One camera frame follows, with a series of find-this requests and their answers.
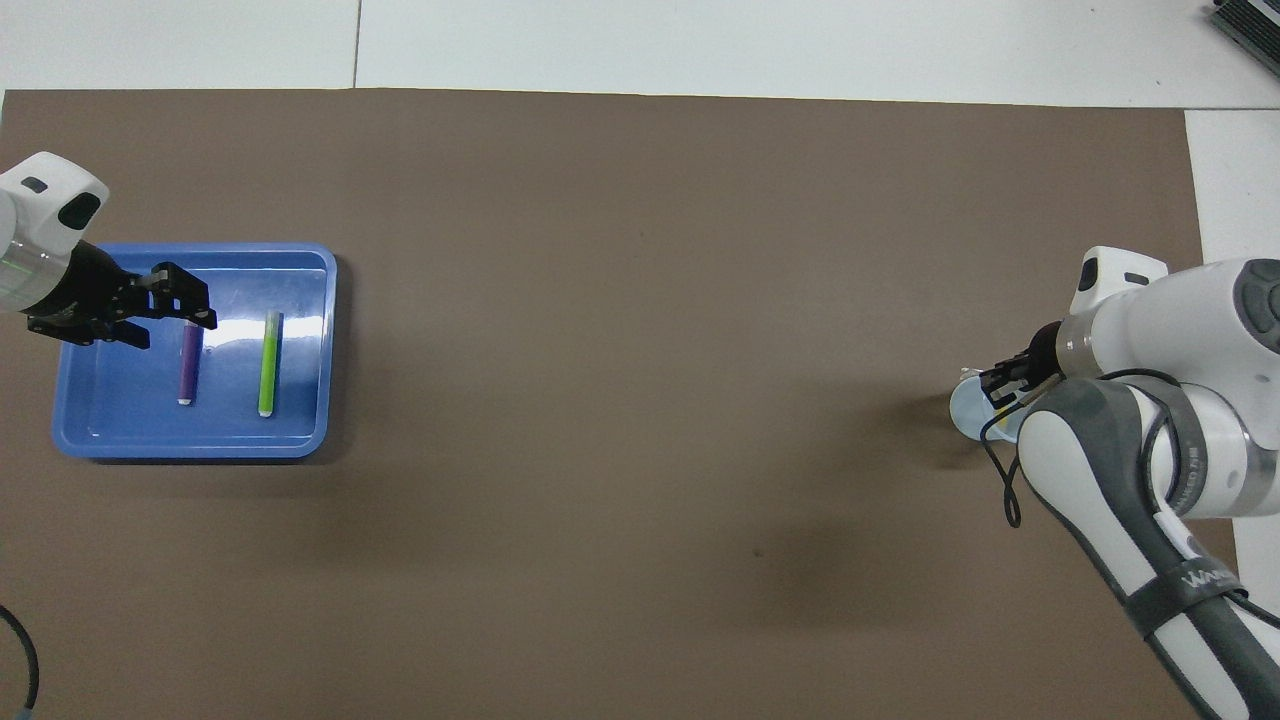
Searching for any green pen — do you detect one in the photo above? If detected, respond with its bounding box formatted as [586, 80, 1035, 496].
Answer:
[257, 310, 285, 419]

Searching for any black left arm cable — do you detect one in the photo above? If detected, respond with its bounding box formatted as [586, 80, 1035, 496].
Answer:
[0, 603, 41, 716]

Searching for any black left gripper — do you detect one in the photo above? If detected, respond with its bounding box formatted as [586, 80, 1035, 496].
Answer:
[27, 242, 220, 352]

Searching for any brown table mat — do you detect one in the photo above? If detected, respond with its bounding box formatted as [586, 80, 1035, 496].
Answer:
[0, 88, 1256, 720]

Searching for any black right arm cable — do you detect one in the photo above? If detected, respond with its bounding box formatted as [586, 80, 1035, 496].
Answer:
[978, 368, 1186, 531]

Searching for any pale blue mesh pen cup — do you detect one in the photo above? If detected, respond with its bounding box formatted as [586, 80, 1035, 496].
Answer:
[948, 365, 1026, 446]

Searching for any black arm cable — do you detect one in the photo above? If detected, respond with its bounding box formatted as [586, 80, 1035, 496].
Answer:
[978, 368, 1186, 531]
[0, 603, 41, 716]

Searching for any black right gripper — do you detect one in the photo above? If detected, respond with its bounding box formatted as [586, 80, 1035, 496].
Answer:
[978, 320, 1067, 412]

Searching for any dark ribbed device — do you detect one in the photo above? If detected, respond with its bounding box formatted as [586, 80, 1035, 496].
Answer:
[1208, 0, 1280, 79]

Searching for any blue plastic tray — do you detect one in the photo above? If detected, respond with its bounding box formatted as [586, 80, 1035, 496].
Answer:
[52, 243, 339, 461]

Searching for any purple pen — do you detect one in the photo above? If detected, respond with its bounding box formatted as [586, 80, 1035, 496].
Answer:
[177, 320, 205, 407]

